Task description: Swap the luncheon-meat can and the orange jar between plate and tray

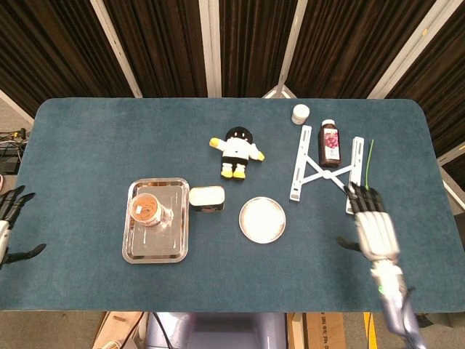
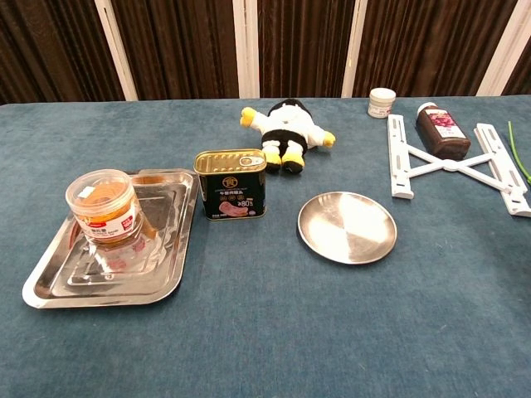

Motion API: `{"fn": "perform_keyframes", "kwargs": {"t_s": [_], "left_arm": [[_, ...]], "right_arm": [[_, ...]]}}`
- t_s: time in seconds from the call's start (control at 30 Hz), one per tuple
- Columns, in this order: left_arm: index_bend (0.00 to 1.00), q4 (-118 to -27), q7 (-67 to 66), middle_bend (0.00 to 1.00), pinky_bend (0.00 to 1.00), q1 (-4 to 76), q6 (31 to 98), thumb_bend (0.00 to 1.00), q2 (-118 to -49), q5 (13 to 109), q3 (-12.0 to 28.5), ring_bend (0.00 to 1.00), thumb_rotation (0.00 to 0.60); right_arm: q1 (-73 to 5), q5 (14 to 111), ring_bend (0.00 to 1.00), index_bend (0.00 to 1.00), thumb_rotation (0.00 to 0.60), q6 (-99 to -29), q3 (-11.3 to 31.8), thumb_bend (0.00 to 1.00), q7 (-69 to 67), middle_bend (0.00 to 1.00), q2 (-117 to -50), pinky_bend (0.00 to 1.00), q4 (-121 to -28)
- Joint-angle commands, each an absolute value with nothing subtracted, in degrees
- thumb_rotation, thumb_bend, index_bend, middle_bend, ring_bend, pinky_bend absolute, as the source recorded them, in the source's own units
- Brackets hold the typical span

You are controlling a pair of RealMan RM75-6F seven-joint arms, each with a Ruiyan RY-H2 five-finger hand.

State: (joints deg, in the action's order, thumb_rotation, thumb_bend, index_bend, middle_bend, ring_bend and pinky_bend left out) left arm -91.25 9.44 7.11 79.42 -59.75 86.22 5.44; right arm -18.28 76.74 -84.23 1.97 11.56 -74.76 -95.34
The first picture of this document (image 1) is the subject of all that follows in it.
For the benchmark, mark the small white jar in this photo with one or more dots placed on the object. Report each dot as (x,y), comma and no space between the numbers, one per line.
(300,113)

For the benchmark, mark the clear plastic snack jar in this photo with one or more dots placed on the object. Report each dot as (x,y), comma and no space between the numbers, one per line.
(147,209)

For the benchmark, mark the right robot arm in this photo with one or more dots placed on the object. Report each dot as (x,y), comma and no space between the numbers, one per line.
(394,294)

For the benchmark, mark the light wooden crate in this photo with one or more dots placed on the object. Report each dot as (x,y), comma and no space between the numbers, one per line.
(120,327)

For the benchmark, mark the white folding laptop stand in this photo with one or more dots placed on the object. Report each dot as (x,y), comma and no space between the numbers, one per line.
(326,175)

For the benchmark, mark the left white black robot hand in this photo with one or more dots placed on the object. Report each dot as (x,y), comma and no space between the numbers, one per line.
(12,207)

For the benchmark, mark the round stainless steel plate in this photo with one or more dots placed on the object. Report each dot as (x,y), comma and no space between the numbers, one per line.
(262,220)

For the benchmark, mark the dark red juice bottle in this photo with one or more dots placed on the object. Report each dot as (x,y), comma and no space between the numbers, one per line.
(330,145)

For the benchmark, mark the dark brown pleated curtain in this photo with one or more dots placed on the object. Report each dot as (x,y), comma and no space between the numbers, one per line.
(170,43)

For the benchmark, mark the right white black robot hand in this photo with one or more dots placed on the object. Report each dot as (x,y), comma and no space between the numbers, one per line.
(376,232)

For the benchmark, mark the grey purple robot torso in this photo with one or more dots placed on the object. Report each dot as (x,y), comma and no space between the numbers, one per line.
(218,331)

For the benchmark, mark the black metal luncheon meat can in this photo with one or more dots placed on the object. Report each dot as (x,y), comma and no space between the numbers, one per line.
(207,196)

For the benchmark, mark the blue table cloth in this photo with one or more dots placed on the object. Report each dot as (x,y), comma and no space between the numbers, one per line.
(109,145)

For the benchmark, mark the black white plush doll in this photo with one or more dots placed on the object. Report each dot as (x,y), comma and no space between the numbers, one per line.
(238,151)

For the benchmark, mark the rectangular stainless steel tray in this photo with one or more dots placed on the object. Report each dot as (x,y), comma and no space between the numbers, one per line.
(156,249)

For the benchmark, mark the brown cardboard box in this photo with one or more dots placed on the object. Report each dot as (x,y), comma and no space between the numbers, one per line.
(323,331)

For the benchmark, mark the white frame post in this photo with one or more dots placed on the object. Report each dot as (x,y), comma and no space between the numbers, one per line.
(410,47)
(292,47)
(211,47)
(116,47)
(452,154)

